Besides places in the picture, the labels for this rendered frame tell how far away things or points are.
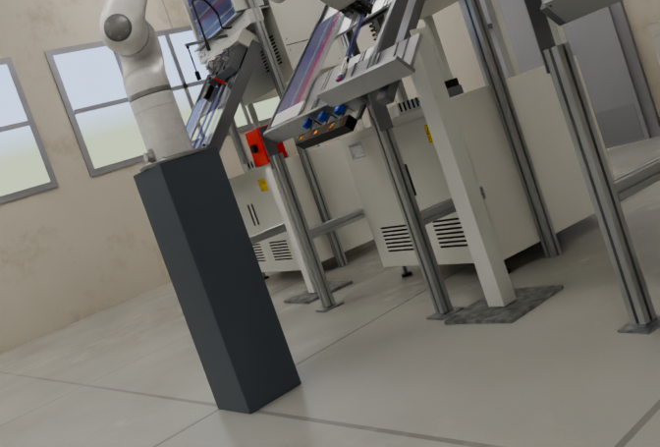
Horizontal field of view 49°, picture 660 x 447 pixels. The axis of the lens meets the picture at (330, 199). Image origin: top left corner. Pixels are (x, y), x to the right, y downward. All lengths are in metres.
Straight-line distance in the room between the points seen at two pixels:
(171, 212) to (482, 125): 1.08
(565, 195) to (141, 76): 1.49
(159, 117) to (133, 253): 3.99
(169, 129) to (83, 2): 4.38
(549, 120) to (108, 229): 4.00
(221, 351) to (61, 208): 3.92
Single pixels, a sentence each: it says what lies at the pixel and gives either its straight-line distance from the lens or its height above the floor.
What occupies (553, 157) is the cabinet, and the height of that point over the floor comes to 0.31.
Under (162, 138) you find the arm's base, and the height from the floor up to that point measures 0.76.
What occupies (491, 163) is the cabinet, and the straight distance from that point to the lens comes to 2.44.
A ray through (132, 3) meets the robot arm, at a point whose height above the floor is 1.12.
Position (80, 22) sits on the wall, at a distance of 6.22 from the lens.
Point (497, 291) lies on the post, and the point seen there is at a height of 0.06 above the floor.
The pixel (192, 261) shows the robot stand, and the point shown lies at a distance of 1.92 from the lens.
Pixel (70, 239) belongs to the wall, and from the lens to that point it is 5.76.
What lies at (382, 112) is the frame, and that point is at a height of 0.64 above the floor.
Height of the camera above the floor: 0.59
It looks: 4 degrees down
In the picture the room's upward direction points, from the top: 19 degrees counter-clockwise
